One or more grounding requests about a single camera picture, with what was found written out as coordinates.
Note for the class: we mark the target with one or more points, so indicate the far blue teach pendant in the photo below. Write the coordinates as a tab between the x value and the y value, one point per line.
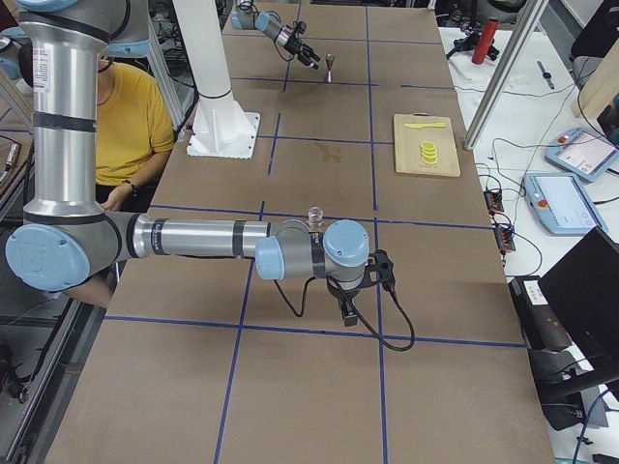
583	153

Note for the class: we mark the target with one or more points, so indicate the blue teach pendant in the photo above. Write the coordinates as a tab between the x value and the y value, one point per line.
583	153
561	204

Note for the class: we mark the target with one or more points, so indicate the steel double jigger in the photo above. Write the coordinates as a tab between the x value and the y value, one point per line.
329	63

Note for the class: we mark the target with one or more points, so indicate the bamboo cutting board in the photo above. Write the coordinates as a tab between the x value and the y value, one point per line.
408	159

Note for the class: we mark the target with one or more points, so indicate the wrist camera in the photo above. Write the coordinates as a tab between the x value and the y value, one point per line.
298	28
379	270

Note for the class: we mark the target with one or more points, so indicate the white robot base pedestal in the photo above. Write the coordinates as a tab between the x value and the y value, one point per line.
220	128

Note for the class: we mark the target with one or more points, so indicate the wrist watch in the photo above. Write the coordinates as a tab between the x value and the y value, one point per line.
547	76

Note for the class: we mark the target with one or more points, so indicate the person in yellow shirt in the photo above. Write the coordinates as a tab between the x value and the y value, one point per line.
135	137

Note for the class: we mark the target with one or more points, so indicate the near blue teach pendant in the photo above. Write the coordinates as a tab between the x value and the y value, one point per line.
561	204

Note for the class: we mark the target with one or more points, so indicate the clear glass cup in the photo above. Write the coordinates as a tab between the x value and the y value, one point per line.
315	217

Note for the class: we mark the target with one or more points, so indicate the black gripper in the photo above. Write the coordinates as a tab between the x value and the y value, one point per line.
294	46
339	293

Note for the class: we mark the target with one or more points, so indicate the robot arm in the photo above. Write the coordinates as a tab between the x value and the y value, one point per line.
248	17
67	236

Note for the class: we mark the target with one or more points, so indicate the aluminium frame post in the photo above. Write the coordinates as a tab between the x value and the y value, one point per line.
529	19

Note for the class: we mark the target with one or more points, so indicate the yellow plastic knife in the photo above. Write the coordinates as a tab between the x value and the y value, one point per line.
420	126

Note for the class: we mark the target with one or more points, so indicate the black computer tower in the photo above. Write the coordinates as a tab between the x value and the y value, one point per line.
540	325

